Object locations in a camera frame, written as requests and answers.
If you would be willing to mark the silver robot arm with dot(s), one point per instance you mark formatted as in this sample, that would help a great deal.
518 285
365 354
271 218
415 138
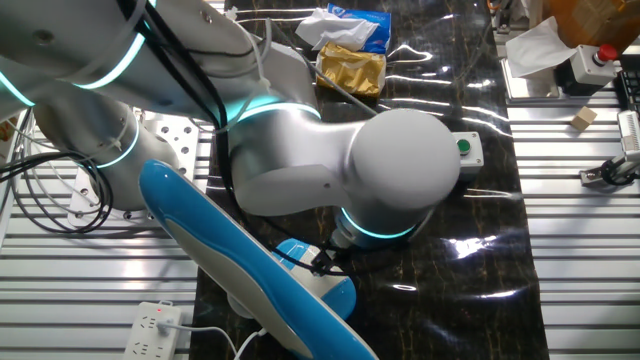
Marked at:
300 160

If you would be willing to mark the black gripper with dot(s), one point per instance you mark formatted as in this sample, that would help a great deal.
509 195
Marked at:
340 246

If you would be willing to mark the brown cardboard box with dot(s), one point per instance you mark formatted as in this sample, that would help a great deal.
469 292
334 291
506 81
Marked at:
595 20

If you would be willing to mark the white tissue sheet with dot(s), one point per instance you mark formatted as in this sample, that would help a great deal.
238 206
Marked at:
537 47

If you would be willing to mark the blue tissue pack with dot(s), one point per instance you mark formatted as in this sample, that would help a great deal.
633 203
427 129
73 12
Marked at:
370 30

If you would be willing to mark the gold foil package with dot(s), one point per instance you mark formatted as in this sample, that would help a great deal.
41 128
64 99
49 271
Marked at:
350 70

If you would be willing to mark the small wooden block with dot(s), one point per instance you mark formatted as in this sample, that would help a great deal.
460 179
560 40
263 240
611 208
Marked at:
583 119

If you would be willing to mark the silver metal tray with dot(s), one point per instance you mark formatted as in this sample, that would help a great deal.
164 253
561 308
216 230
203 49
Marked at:
530 89

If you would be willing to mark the black keyboard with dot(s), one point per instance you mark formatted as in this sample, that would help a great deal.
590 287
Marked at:
631 90

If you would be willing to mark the grey red emergency stop box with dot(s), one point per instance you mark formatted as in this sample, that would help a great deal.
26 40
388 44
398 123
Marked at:
590 67

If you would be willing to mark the black marble pattern mat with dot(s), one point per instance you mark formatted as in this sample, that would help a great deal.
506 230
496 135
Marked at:
475 250

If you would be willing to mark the grey green push button box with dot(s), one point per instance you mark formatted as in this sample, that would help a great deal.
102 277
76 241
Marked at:
467 150

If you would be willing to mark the blue white handheld device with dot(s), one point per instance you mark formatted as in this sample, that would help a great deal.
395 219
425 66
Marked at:
240 250

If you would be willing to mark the white power strip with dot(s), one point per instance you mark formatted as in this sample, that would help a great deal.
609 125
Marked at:
147 335

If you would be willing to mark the silver robot mounting plate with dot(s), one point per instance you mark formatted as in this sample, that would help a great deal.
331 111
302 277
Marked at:
182 140

